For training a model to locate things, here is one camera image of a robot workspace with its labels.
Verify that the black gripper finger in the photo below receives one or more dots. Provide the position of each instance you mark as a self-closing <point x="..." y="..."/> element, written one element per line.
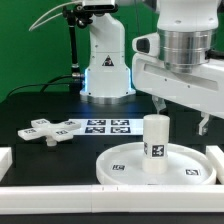
<point x="159" y="104"/>
<point x="203" y="125"/>

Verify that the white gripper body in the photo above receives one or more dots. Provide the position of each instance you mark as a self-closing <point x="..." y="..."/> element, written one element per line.
<point x="202" y="90"/>

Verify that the white round table top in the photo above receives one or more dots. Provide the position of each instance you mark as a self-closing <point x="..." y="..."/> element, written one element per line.
<point x="123" y="164"/>

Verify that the white cross-shaped table base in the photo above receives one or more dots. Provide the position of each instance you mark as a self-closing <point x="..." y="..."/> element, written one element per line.
<point x="54" y="133"/>

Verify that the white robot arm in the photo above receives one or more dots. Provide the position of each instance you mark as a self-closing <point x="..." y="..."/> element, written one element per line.
<point x="177" y="63"/>

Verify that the white right fence block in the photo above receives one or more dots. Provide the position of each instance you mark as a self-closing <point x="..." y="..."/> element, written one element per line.
<point x="216" y="157"/>

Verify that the white fence block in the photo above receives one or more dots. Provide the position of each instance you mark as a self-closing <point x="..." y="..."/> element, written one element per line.
<point x="216" y="157"/>
<point x="5" y="160"/>

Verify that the white marker sheet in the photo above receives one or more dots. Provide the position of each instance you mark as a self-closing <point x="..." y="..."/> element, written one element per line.
<point x="109" y="127"/>

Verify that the white left fence block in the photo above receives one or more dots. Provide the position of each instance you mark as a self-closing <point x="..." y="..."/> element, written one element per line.
<point x="5" y="160"/>

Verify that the white front fence rail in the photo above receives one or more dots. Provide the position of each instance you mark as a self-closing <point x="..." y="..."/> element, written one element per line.
<point x="111" y="198"/>

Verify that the black camera stand pole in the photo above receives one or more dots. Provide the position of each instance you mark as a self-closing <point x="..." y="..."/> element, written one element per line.
<point x="75" y="17"/>

